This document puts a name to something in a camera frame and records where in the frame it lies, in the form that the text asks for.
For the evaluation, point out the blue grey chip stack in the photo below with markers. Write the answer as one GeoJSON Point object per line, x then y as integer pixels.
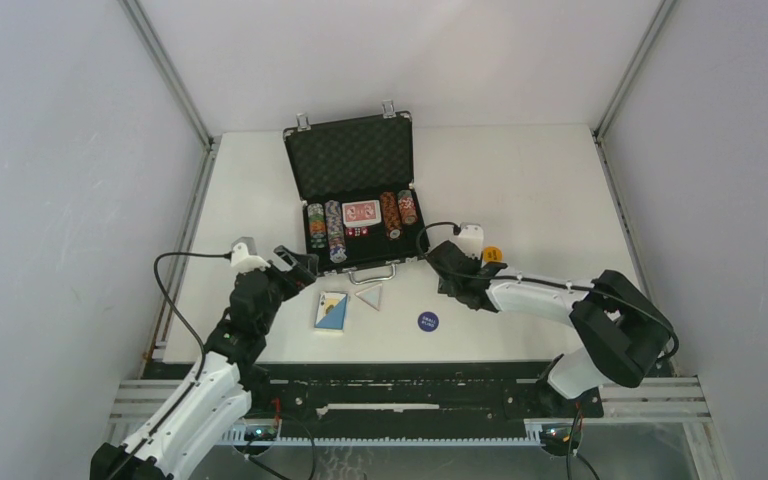
{"type": "Point", "coordinates": [335, 232]}

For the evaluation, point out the red green chip stack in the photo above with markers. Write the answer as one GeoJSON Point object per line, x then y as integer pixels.
{"type": "Point", "coordinates": [407, 207]}

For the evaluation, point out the blue white card box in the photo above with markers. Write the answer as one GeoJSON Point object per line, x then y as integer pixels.
{"type": "Point", "coordinates": [331, 312]}

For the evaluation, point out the red dice in case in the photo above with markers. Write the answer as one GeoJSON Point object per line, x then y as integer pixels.
{"type": "Point", "coordinates": [357, 232]}

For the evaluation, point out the blue small blind button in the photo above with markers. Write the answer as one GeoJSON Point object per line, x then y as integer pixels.
{"type": "Point", "coordinates": [428, 321]}

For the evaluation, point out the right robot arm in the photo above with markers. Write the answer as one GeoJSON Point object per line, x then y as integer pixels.
{"type": "Point", "coordinates": [623, 334]}

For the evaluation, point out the red playing card deck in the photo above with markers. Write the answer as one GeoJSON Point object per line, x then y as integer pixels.
{"type": "Point", "coordinates": [361, 213]}

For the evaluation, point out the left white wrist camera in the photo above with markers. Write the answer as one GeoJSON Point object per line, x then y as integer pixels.
{"type": "Point", "coordinates": [244, 258]}

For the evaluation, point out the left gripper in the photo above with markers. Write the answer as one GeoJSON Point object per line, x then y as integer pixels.
{"type": "Point", "coordinates": [302, 270]}

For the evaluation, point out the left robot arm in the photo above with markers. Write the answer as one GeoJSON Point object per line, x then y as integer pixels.
{"type": "Point", "coordinates": [223, 384]}

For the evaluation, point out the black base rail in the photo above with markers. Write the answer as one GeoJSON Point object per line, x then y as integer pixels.
{"type": "Point", "coordinates": [416, 401]}

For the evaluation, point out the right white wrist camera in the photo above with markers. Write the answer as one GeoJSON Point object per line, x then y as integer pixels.
{"type": "Point", "coordinates": [470, 240]}

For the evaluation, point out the black aluminium poker case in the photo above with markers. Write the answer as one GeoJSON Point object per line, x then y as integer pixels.
{"type": "Point", "coordinates": [353, 160]}

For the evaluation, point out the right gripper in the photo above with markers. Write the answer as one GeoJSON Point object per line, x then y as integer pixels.
{"type": "Point", "coordinates": [446, 286]}

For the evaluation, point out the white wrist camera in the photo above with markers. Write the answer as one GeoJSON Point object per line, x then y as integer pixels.
{"type": "Point", "coordinates": [470, 240]}
{"type": "Point", "coordinates": [244, 258]}

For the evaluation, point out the brown orange chip stack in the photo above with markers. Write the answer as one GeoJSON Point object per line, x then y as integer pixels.
{"type": "Point", "coordinates": [391, 215]}

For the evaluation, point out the orange big blind button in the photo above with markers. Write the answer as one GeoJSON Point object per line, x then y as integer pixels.
{"type": "Point", "coordinates": [492, 254]}

